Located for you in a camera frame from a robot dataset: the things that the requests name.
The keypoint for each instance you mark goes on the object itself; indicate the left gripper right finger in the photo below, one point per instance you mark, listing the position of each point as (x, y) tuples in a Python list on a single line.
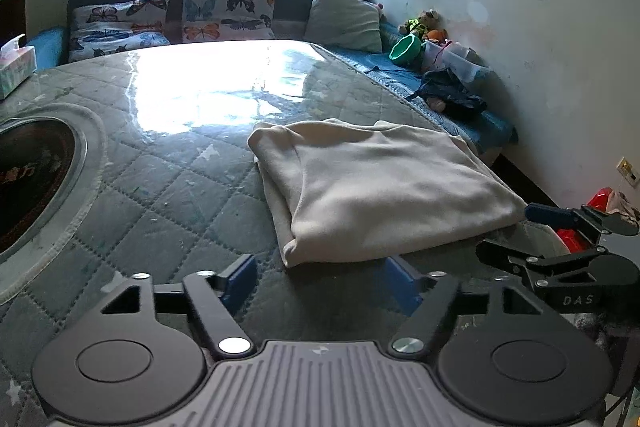
[(433, 302)]

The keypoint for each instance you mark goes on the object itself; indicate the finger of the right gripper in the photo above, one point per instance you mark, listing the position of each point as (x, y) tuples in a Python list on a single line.
[(548, 215), (539, 272)]

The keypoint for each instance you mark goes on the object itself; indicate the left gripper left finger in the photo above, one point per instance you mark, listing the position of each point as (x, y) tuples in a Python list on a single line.
[(209, 299)]

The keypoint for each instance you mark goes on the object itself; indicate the cream white garment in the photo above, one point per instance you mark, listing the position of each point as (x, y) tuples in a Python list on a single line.
[(339, 192)]

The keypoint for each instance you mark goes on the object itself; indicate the dark clothes pile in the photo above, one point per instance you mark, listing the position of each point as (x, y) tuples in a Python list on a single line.
[(444, 93)]

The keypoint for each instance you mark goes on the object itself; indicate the red object on floor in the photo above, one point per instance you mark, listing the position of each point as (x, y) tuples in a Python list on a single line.
[(582, 228)]

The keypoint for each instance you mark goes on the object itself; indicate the grey quilted star table cover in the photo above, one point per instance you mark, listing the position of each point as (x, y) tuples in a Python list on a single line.
[(180, 192)]

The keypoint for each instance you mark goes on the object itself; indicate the clear plastic storage box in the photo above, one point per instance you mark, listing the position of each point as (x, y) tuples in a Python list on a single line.
[(457, 58)]

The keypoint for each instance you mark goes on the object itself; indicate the plush toy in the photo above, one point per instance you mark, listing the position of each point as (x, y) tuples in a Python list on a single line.
[(426, 26)]

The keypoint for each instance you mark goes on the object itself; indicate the right butterfly cushion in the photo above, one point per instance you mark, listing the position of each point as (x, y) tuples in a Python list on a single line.
[(227, 20)]

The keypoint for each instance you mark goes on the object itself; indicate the butterfly cushion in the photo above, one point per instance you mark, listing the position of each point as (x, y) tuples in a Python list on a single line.
[(227, 20), (104, 29)]

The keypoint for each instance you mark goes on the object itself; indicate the blue corner sofa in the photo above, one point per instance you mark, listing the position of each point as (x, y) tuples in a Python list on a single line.
[(489, 133)]

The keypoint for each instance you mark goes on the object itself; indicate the left butterfly cushion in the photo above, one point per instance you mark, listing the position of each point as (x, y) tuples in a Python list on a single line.
[(104, 29)]

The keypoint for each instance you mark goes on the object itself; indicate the grey square pillow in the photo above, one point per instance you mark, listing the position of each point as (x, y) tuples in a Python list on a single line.
[(347, 24)]

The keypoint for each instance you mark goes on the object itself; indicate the tissue box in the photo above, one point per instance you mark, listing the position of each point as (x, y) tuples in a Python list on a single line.
[(17, 63)]

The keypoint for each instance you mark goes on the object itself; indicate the wall socket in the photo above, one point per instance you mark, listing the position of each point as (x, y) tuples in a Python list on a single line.
[(627, 171)]

